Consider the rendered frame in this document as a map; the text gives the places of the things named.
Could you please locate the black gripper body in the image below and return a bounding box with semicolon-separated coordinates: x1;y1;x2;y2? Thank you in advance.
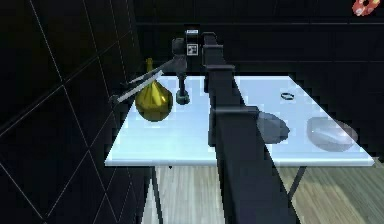
167;37;190;77

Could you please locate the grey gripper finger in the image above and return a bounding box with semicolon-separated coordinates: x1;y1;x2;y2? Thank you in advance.
109;65;177;106
119;57;177;88

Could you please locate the golden round-bellied vase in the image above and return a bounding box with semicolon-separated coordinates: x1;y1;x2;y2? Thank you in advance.
134;57;174;123

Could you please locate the pale blue table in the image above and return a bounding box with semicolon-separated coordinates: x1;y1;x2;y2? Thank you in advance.
104;73;376;224

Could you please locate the clear glass bowl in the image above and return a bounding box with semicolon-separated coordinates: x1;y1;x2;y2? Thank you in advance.
306;116;360;153

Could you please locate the red and white round thing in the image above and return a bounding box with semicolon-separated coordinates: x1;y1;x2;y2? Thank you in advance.
352;0;381;17

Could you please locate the black post with round base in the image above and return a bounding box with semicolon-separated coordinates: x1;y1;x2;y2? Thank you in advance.
175;74;191;106

